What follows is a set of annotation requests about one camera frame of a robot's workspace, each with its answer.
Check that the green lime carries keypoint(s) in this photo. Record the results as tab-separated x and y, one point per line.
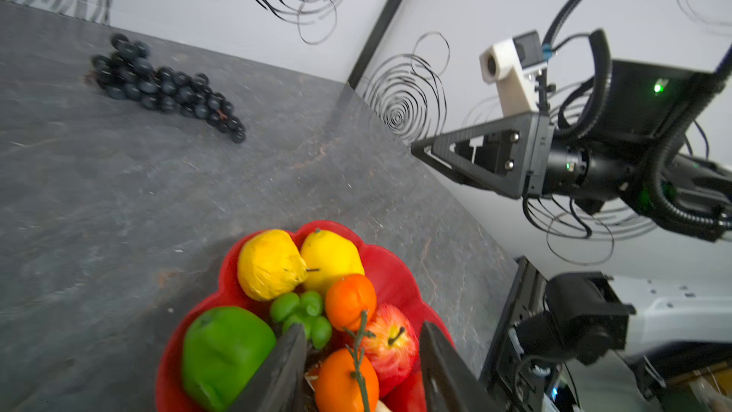
222	350

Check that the dark grape bunch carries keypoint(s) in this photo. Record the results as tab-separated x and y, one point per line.
127	73

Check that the small yellow pear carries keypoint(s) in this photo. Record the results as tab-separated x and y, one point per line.
270	265

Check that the orange cherry tomato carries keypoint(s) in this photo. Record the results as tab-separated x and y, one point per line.
336	389
347	299

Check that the yellow lemon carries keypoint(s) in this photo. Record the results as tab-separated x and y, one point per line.
329	257

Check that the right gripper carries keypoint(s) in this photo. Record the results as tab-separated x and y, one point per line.
513	157

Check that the red apple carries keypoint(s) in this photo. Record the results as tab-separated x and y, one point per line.
394	348

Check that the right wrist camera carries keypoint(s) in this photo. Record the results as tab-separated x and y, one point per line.
513	66

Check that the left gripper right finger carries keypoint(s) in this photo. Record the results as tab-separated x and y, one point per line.
448	383

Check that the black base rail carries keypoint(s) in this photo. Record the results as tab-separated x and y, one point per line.
518	373

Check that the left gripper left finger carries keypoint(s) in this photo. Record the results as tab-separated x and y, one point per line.
278	385

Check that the red flower-shaped fruit bowl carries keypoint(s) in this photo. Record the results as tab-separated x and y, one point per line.
394	284

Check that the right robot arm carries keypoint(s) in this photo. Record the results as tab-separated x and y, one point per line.
624	145

